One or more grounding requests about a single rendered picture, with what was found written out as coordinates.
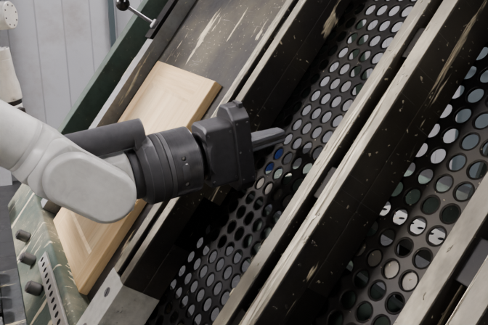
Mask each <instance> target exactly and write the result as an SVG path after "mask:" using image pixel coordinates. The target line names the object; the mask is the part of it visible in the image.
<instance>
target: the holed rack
mask: <svg viewBox="0 0 488 325"><path fill-rule="evenodd" d="M38 266H39V270H40V273H41V278H42V281H43V285H44V291H45V294H46V299H47V302H48V306H49V311H50V314H51V317H52V323H53V325H69V324H68V320H67V317H66V315H65V310H64V307H63V304H62V300H61V297H60V293H59V290H58V287H57V282H56V280H55V277H54V273H53V270H52V265H51V263H50V259H49V256H48V252H46V251H45V252H44V254H43V255H42V257H41V259H40V260H39V262H38Z"/></svg>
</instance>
